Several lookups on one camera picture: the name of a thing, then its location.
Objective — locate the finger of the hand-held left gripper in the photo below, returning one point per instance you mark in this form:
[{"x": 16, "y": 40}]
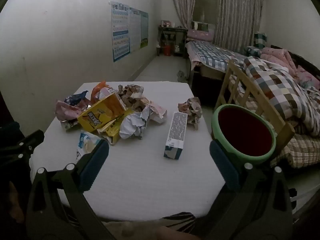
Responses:
[
  {"x": 27, "y": 147},
  {"x": 10, "y": 131}
]

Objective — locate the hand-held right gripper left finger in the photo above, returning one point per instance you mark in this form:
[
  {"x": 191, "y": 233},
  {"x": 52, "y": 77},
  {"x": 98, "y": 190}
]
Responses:
[{"x": 96, "y": 160}]

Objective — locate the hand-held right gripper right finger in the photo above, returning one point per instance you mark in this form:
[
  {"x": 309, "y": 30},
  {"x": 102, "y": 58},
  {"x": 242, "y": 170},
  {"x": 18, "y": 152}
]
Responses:
[{"x": 222, "y": 165}]

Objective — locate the white and blue milk packet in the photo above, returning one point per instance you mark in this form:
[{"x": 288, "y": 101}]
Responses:
[{"x": 86, "y": 142}]

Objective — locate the green bin with red inside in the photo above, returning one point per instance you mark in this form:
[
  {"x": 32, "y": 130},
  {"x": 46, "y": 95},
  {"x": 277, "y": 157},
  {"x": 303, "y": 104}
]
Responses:
[{"x": 245, "y": 130}]

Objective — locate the yellow cardboard box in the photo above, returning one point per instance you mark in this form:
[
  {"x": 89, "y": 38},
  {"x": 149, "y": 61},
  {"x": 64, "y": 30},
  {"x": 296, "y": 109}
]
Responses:
[{"x": 100, "y": 116}]

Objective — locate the white paper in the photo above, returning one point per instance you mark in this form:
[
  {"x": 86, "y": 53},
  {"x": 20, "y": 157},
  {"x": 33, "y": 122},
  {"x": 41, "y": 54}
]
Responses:
[{"x": 132, "y": 127}]

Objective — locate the pink plastic wrapper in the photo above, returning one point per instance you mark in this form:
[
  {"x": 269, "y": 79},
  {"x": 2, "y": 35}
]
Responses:
[{"x": 67, "y": 110}]

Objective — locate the white and blue carton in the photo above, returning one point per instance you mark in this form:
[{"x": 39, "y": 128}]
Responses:
[{"x": 176, "y": 130}]

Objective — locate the printed paper ball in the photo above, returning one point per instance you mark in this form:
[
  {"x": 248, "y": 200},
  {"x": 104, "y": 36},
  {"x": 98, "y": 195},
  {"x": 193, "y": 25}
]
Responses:
[{"x": 191, "y": 110}]

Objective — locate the orange snack bag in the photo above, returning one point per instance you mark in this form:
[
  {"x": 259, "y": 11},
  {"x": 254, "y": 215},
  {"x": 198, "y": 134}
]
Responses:
[{"x": 96, "y": 90}]

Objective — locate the brown printed paper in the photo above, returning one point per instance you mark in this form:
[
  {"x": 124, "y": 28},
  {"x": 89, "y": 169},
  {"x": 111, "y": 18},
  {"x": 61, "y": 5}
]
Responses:
[{"x": 131, "y": 95}]

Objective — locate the pink strawberry snack box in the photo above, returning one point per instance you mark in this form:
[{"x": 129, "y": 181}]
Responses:
[{"x": 157, "y": 112}]

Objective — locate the striped cloth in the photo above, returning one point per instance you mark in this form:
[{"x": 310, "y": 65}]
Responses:
[{"x": 180, "y": 218}]

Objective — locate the wooden chair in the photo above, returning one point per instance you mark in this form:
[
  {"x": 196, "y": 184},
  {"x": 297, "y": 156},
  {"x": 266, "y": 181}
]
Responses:
[{"x": 285, "y": 130}]

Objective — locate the pair of slippers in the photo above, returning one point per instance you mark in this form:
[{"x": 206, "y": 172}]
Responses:
[{"x": 182, "y": 74}]

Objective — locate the checkered quilt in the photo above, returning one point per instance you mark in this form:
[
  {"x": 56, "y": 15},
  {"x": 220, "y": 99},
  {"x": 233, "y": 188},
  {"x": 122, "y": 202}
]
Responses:
[{"x": 275, "y": 80}]

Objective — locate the blue plaid bedsheet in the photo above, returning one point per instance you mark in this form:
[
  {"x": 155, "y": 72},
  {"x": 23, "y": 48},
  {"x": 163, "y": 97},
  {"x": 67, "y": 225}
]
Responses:
[{"x": 212, "y": 55}]

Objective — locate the pink quilt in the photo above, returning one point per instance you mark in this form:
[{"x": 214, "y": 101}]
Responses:
[{"x": 277, "y": 55}]

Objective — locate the red bucket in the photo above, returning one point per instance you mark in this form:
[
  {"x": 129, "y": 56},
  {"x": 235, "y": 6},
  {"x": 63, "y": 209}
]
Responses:
[{"x": 167, "y": 50}]

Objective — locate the dark wooden headboard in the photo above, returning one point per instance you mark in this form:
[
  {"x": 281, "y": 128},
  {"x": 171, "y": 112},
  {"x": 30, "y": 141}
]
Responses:
[{"x": 307, "y": 67}]

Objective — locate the green plaid pillow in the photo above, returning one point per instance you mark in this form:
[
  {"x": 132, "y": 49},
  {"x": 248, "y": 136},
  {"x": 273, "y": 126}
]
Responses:
[{"x": 260, "y": 40}]

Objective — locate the pink pillow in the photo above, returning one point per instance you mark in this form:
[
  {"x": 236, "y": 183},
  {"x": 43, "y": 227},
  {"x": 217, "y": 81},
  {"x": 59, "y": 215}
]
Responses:
[{"x": 200, "y": 34}]

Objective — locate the small dark desk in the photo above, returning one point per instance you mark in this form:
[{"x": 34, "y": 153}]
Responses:
[{"x": 172, "y": 30}]

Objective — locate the patterned curtain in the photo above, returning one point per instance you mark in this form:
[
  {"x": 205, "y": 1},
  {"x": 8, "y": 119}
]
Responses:
[
  {"x": 182, "y": 2},
  {"x": 240, "y": 12}
]

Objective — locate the dark wooden bed frame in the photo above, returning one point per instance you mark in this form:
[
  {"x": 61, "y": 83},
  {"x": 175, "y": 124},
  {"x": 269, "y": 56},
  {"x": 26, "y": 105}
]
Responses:
[{"x": 193, "y": 71}]

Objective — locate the large blue wall poster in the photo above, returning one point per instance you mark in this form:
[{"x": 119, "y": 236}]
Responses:
[{"x": 120, "y": 30}]

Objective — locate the pale wall poster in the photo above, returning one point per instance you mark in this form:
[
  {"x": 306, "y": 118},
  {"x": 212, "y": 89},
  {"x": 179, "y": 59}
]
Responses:
[{"x": 135, "y": 30}]

